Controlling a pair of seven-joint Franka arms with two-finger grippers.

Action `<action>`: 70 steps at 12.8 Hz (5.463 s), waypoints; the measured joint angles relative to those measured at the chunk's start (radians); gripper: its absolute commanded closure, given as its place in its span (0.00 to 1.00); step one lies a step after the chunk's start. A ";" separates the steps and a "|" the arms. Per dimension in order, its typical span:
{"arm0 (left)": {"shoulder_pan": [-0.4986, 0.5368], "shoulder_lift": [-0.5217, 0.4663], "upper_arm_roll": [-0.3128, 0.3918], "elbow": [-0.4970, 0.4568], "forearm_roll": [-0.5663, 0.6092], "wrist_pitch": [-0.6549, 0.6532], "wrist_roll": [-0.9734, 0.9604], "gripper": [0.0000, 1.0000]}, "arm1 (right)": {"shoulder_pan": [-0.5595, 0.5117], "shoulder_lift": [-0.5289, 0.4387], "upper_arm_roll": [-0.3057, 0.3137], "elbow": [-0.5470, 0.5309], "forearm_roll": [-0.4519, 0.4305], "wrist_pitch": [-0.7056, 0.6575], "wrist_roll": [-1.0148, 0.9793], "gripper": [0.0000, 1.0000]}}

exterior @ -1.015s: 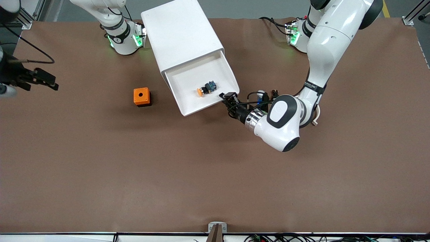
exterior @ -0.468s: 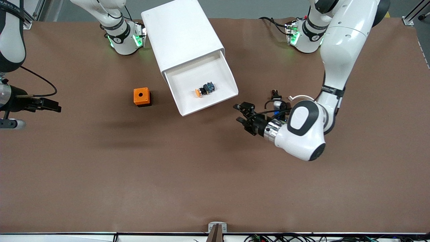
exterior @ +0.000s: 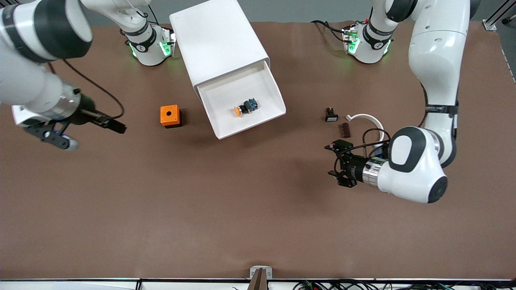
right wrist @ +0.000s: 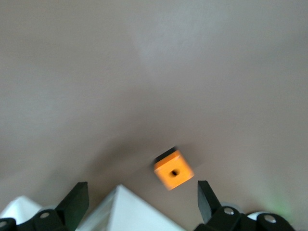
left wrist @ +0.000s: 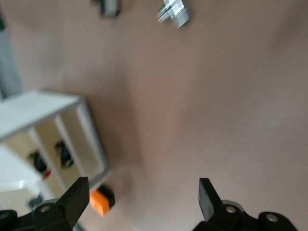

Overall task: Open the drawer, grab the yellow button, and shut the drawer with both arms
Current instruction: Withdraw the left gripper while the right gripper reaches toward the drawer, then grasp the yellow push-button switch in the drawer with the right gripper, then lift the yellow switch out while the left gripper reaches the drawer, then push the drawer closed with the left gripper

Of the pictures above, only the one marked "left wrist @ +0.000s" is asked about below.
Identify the silver metal fitting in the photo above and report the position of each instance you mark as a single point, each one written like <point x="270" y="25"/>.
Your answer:
<point x="175" y="12"/>

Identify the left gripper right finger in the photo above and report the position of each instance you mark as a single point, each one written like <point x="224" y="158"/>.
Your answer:
<point x="214" y="209"/>

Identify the white drawer cabinet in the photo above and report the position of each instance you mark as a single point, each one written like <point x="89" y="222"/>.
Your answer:
<point x="36" y="108"/>

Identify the dark button green cap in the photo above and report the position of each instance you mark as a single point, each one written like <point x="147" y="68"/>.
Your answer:
<point x="63" y="154"/>

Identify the dark button red cap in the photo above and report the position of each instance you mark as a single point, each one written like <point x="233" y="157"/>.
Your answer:
<point x="38" y="162"/>

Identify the orange box black base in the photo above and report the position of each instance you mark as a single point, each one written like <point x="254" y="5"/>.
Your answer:
<point x="98" y="202"/>

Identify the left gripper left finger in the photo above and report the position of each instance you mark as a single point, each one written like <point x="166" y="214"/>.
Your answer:
<point x="67" y="207"/>

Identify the black square push button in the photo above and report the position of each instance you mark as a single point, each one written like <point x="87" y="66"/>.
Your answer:
<point x="108" y="8"/>

